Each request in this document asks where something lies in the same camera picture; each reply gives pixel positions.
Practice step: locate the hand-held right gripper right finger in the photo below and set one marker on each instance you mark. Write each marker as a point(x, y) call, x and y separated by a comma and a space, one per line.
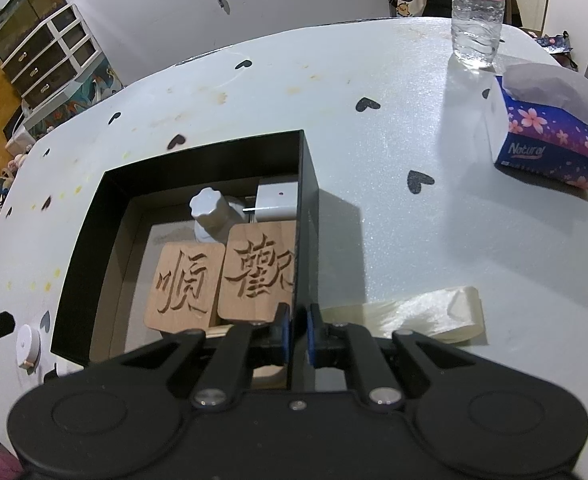
point(314, 332)

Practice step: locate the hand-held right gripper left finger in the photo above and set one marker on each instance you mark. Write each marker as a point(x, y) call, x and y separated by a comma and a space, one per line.
point(285, 332)

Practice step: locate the carved wooden block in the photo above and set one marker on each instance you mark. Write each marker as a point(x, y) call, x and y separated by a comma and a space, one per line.
point(171, 310)
point(234, 302)

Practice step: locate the black storage box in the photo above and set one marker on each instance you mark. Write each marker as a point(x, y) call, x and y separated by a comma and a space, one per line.
point(76, 280)

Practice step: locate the white round device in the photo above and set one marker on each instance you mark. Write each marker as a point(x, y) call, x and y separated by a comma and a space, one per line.
point(28, 344)

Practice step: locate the folded plastic bag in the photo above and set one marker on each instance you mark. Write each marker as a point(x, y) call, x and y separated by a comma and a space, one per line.
point(424, 312)

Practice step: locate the white plastic box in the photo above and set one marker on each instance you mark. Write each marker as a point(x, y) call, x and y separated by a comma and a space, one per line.
point(274, 205)

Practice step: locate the pile of pale toys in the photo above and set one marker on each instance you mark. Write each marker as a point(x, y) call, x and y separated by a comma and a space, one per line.
point(9, 185)

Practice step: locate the white ribbed-cap bottle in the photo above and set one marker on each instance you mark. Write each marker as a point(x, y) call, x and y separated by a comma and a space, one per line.
point(209, 210)

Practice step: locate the teal patterned box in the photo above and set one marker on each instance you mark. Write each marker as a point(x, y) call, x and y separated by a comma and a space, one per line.
point(89, 95)

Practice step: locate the white drawer cabinet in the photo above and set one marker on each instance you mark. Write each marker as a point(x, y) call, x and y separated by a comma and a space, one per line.
point(49, 57)

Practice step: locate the blue floral tissue box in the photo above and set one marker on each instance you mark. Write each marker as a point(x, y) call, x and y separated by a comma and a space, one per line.
point(549, 155)

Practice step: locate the glass tank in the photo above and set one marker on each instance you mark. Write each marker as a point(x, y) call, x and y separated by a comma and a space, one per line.
point(21, 10)

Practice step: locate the clear plastic water bottle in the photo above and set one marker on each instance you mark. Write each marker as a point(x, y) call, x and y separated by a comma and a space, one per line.
point(476, 30)

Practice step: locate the dark blue patterned bag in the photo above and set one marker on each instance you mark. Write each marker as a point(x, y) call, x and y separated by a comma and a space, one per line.
point(554, 44)

